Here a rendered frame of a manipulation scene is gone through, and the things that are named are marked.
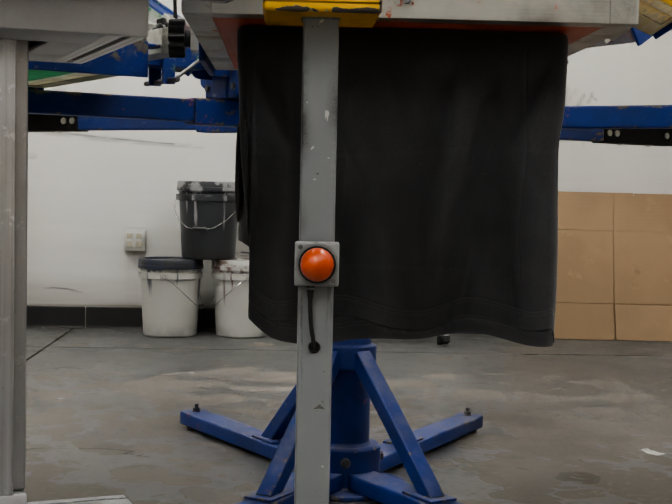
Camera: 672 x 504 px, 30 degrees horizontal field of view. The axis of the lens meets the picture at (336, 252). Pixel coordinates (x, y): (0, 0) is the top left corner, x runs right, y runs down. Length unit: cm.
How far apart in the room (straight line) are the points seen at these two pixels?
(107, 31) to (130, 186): 496
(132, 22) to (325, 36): 22
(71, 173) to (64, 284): 56
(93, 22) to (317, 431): 52
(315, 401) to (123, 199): 499
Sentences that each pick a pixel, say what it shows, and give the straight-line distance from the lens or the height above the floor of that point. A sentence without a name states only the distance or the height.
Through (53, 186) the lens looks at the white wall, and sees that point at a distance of 643.
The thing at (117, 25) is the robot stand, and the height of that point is 91.
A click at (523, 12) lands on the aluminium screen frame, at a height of 96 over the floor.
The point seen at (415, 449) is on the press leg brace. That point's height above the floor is 15.
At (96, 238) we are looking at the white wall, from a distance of 640.
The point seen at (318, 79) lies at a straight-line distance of 141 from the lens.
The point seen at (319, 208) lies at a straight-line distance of 141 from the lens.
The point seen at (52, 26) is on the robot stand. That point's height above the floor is 90.
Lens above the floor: 74
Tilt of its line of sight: 3 degrees down
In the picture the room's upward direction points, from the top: 1 degrees clockwise
